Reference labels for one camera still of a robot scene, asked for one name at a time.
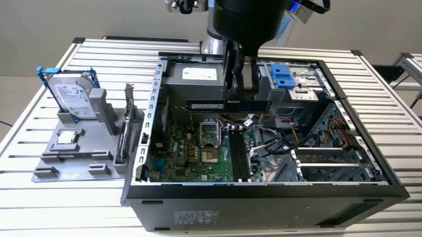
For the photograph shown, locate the mixed power supply wires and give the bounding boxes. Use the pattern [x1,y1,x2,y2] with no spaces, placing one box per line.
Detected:
[219,113,257,128]

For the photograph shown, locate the grey power supply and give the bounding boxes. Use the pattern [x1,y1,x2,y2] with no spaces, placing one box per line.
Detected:
[161,63,229,124]

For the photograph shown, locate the green motherboard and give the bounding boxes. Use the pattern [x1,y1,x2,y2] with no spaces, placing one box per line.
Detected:
[149,120,265,184]

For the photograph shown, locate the blue plastic bay latch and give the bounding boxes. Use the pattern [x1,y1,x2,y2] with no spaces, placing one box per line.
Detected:
[269,63,297,89]

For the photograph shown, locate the metal socket cover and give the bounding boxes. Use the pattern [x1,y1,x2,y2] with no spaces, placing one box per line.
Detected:
[199,118,222,147]

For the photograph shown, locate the metal slat side table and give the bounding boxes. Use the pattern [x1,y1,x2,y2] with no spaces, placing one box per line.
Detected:
[389,51,422,109]

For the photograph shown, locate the black PC case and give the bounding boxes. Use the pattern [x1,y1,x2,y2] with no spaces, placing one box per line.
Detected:
[120,51,412,233]

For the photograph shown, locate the silver CPU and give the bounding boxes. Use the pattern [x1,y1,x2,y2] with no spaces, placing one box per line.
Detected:
[56,130,79,145]

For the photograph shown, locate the black cable bundle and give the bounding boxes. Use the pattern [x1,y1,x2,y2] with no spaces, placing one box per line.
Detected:
[253,123,321,163]

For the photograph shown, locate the graphics card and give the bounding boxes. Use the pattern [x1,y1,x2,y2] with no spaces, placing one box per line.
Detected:
[114,83,139,166]

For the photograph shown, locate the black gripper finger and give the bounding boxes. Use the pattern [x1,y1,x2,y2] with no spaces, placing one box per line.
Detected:
[225,41,246,101]
[245,56,258,100]

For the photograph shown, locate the orange red power wires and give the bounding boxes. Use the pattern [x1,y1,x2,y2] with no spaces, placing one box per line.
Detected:
[321,118,354,152]

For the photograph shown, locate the grey parts rack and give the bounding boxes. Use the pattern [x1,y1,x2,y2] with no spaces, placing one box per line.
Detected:
[31,88,149,183]

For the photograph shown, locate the CPU socket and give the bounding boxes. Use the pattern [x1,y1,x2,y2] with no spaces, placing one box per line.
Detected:
[199,147,222,164]

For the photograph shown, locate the hard disk in blue carrier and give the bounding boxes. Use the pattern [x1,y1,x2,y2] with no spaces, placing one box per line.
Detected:
[35,65,102,123]

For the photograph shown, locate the twisted coloured fan wire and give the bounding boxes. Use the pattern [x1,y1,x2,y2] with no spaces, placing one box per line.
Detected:
[169,106,197,131]

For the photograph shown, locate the grey metal disk bay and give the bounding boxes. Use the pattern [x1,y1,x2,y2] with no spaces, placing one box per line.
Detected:
[255,63,331,127]

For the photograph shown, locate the silver camera on black bracket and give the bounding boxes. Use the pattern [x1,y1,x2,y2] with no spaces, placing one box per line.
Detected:
[290,0,331,25]

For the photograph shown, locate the silver expansion slot cover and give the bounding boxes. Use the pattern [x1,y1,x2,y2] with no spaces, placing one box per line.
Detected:
[297,161,362,169]
[295,147,346,152]

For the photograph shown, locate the black RAM slot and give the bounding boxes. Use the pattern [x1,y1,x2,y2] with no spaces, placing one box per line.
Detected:
[235,127,250,181]
[231,127,245,181]
[227,127,241,181]

